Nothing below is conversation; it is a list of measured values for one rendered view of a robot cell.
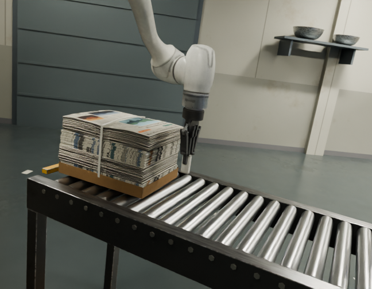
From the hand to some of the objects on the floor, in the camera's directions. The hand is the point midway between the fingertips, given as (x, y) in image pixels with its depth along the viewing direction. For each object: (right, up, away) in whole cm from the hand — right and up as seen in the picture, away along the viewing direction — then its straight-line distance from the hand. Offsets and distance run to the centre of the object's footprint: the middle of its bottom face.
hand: (186, 163), depth 124 cm
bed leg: (-42, -74, +66) cm, 108 cm away
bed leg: (-65, -82, +22) cm, 107 cm away
